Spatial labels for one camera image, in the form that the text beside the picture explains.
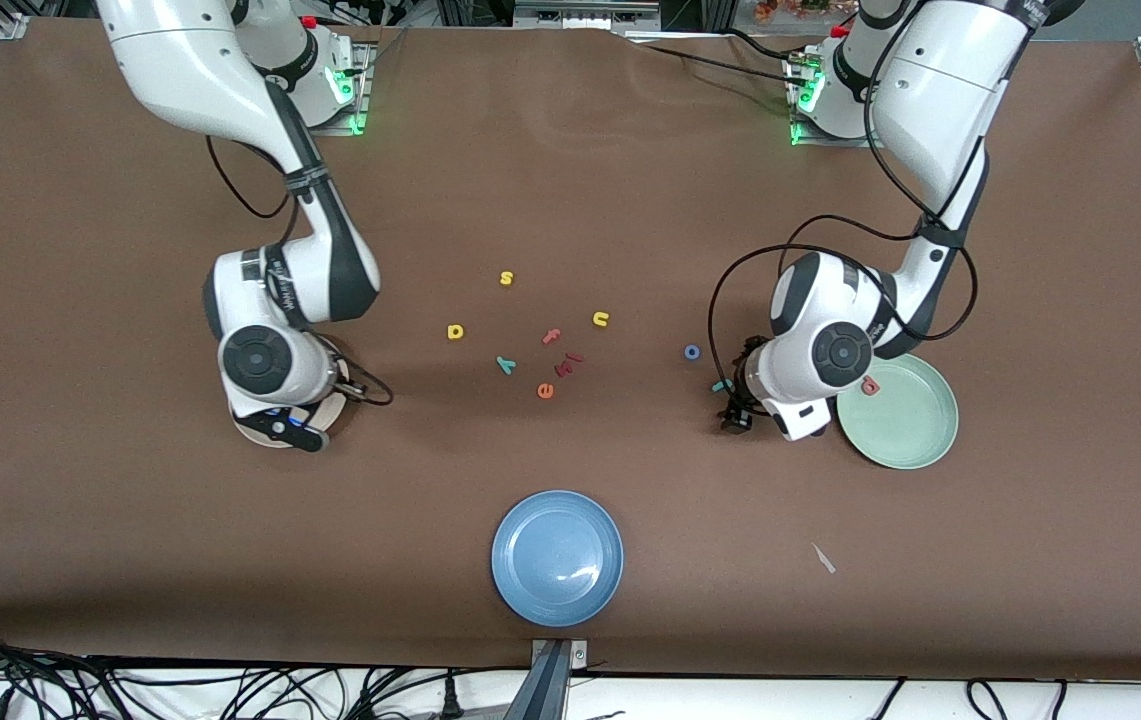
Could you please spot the orange artificial flowers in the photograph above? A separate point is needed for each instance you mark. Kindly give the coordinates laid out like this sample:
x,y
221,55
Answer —
x,y
790,8

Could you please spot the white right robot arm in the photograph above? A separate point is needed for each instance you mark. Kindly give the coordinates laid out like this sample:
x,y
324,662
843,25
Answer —
x,y
180,60

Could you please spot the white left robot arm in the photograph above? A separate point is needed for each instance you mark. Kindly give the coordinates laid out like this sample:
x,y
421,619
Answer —
x,y
940,90

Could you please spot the green plate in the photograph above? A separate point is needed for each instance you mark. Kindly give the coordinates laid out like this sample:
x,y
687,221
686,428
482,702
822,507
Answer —
x,y
905,420

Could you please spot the brown table cover sheet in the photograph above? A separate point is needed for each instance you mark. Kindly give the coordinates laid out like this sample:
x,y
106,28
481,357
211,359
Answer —
x,y
570,180

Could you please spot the black power plug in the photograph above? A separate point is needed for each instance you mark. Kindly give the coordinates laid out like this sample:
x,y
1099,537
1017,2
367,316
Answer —
x,y
450,705

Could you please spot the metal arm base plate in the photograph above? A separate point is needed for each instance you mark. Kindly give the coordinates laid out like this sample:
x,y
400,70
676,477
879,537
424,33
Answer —
x,y
810,135
358,120

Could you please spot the grey power strip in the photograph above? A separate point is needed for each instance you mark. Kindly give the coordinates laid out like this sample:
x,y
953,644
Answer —
x,y
585,12

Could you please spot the teal foam letter y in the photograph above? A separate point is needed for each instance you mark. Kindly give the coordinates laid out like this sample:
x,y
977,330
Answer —
x,y
505,365

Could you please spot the beige brown plate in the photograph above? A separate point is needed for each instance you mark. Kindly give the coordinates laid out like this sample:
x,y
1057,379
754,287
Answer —
x,y
336,418

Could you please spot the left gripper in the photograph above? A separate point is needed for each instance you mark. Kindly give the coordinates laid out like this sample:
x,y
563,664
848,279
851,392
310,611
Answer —
x,y
751,377

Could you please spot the blue plate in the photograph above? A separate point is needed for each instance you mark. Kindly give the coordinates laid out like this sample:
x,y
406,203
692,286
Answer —
x,y
557,558

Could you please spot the metal table edge bracket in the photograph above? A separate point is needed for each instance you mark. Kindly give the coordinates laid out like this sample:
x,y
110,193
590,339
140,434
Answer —
x,y
555,680

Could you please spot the white paper scrap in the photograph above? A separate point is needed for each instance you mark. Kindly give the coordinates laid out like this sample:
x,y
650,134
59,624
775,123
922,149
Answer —
x,y
824,560

